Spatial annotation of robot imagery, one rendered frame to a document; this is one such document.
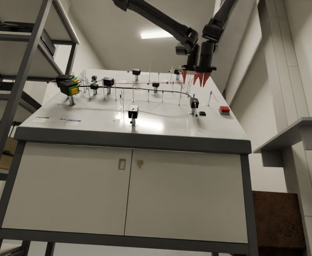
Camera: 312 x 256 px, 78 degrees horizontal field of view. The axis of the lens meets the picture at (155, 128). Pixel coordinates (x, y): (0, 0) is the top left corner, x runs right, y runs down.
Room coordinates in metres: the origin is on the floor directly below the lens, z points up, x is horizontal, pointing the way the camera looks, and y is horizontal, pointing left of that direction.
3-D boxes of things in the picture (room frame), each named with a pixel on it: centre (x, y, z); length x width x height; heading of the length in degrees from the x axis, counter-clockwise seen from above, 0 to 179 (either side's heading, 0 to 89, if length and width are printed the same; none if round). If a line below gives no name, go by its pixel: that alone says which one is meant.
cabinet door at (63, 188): (0.97, 0.39, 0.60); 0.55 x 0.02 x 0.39; 90
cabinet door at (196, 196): (0.97, -0.16, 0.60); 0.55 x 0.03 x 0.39; 90
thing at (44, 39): (1.11, 0.94, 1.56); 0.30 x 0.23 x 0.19; 1
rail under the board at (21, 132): (0.95, 0.11, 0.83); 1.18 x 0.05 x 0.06; 90
